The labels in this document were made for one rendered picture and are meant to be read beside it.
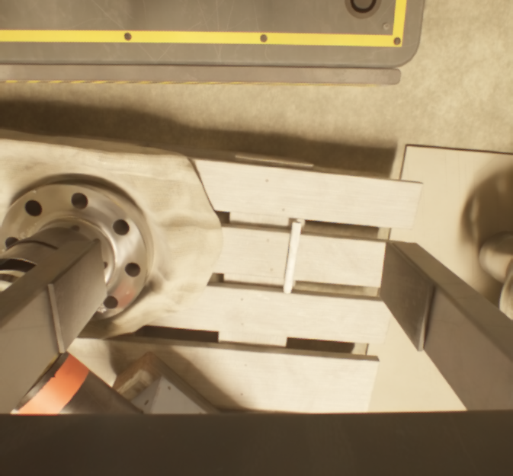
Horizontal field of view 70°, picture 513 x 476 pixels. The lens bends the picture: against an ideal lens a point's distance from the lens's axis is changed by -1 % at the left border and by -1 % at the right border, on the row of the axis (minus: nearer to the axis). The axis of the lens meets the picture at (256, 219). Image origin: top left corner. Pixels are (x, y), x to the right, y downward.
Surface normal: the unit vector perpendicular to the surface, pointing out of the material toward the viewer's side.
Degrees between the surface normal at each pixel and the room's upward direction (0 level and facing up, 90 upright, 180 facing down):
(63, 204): 0
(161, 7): 0
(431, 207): 0
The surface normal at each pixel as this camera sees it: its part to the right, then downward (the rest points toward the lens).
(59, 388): 0.59, -0.31
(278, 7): 0.02, 0.29
